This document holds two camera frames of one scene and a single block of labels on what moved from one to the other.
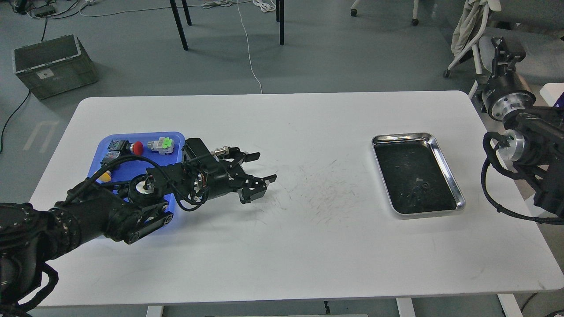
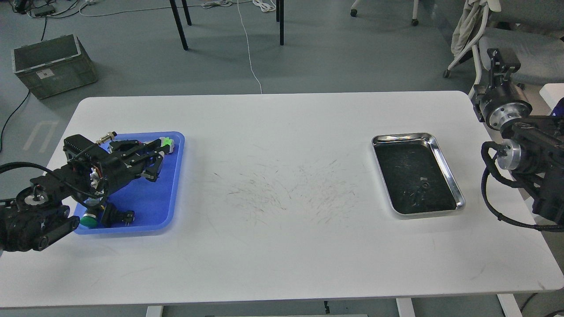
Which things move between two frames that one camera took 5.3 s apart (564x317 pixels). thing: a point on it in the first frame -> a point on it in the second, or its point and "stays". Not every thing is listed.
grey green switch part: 165,145 stays
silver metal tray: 415,176 stays
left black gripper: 214,178 -> 108,170
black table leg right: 280,18 stays
